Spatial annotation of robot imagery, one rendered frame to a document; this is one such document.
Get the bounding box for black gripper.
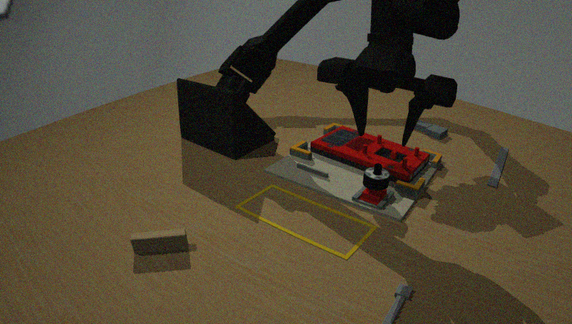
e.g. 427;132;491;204
317;25;457;147

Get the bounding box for black wheel with grey hub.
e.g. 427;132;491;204
363;167;390;191

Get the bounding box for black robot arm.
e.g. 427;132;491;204
216;0;460;103

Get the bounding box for yellow rectangular outline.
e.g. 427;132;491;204
235;185;378;260

